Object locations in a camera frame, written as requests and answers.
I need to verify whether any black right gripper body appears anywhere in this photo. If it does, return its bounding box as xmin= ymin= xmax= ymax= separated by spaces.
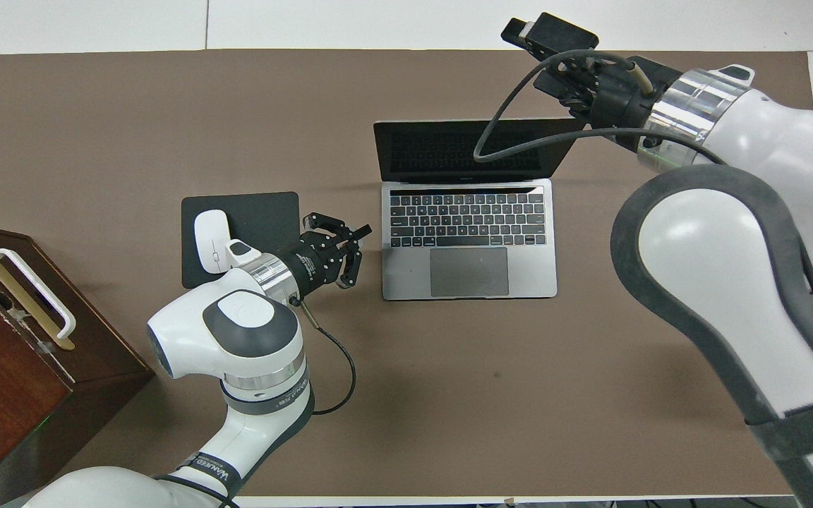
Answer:
xmin=574 ymin=55 xmax=682 ymax=138

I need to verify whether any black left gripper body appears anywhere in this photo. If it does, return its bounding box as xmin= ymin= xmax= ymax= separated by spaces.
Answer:
xmin=279 ymin=234 xmax=340 ymax=297

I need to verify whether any grey Apple laptop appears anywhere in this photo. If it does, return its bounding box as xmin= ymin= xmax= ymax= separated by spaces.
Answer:
xmin=373 ymin=117 xmax=589 ymax=301

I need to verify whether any black mouse pad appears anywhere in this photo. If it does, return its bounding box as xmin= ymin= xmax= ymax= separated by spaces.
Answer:
xmin=181 ymin=191 xmax=302 ymax=289

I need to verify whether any white computer mouse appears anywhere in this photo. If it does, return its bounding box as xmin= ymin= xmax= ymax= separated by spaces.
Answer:
xmin=193 ymin=209 xmax=235 ymax=275

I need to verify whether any brown table mat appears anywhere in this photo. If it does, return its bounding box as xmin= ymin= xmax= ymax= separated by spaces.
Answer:
xmin=0 ymin=49 xmax=813 ymax=498

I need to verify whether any dark brown wooden box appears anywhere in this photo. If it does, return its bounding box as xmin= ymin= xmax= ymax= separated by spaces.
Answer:
xmin=0 ymin=220 xmax=156 ymax=506

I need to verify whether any black right gripper camera box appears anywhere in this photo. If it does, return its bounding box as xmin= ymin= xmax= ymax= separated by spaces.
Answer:
xmin=501 ymin=12 xmax=600 ymax=56

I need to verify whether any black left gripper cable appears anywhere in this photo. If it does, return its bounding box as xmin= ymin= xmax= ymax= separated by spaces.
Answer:
xmin=292 ymin=298 xmax=357 ymax=416

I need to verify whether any white box handle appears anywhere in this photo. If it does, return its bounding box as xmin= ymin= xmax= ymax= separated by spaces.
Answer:
xmin=0 ymin=248 xmax=77 ymax=339

